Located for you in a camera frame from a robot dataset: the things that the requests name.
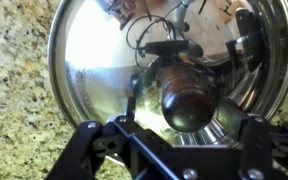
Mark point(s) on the silver lid with wooden knob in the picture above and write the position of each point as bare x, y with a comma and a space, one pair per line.
99, 49

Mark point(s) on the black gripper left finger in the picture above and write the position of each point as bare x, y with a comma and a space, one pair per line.
145, 155

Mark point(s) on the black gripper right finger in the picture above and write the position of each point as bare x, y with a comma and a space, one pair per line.
264, 151

